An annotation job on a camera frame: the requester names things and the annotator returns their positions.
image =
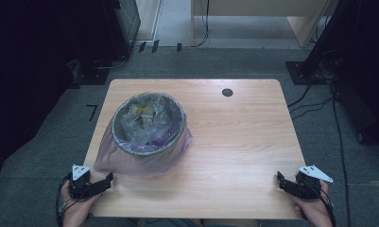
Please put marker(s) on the grey round trash bin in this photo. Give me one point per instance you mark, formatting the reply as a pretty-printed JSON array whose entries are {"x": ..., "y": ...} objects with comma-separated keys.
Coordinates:
[{"x": 146, "y": 126}]

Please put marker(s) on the person's right hand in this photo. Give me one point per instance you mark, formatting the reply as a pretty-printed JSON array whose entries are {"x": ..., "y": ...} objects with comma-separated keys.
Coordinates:
[{"x": 313, "y": 211}]

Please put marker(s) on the purple plastic bin liner bag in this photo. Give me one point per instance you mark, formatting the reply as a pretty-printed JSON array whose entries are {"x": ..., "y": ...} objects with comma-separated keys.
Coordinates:
[{"x": 127, "y": 162}]

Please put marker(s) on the person's left hand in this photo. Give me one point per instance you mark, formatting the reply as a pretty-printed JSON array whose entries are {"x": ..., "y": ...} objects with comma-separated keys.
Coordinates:
[{"x": 75, "y": 209}]

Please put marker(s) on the black floor tape corner mark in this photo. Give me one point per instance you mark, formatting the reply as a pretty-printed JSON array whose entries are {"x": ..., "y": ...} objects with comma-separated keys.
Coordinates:
[{"x": 92, "y": 112}]

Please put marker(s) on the dark cabinet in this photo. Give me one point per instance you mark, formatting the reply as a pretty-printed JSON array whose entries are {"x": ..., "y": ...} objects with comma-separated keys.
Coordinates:
[{"x": 127, "y": 22}]

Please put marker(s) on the black round table grommet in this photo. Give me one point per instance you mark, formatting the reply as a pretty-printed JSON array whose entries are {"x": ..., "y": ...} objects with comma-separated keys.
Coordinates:
[{"x": 227, "y": 92}]

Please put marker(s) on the black metal stand base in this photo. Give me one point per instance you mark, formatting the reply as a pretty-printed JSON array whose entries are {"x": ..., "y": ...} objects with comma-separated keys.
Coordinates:
[
  {"x": 303, "y": 73},
  {"x": 92, "y": 75}
]

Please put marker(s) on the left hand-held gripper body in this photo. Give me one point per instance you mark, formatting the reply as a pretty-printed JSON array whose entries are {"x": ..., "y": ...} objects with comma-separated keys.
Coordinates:
[{"x": 80, "y": 184}]

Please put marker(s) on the black floor tape strip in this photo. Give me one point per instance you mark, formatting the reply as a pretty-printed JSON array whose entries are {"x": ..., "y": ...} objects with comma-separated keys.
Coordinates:
[
  {"x": 142, "y": 46},
  {"x": 155, "y": 46}
]

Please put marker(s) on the yellow wrapper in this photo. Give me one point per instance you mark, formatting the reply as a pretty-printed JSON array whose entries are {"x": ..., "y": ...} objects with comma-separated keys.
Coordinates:
[{"x": 141, "y": 109}]

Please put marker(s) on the light wooden desk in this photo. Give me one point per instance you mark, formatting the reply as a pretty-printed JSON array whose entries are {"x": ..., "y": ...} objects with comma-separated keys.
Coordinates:
[{"x": 272, "y": 8}]

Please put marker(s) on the clear crumpled plastic bag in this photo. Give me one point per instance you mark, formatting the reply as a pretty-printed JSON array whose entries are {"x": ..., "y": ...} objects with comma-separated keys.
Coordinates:
[{"x": 146, "y": 121}]

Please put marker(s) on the white panel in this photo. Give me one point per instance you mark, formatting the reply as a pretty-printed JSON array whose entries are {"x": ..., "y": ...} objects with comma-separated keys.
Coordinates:
[{"x": 148, "y": 19}]

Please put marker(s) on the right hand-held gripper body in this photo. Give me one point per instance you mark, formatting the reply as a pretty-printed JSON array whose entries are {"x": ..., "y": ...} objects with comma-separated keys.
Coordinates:
[{"x": 310, "y": 186}]

